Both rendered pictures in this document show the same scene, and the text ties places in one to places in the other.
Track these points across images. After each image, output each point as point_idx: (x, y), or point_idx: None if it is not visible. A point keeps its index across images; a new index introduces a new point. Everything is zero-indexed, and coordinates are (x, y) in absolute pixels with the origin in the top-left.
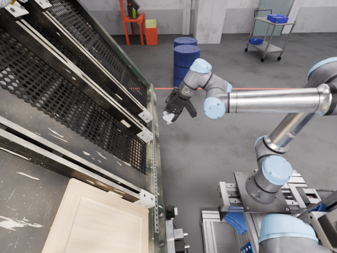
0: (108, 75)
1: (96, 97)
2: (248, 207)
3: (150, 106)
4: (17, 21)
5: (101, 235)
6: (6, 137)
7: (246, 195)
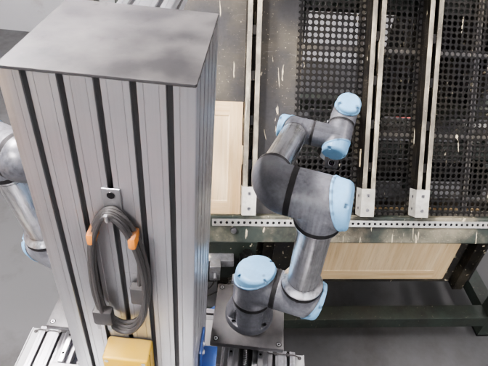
0: (426, 97)
1: (364, 95)
2: (224, 289)
3: (462, 218)
4: None
5: None
6: (247, 38)
7: None
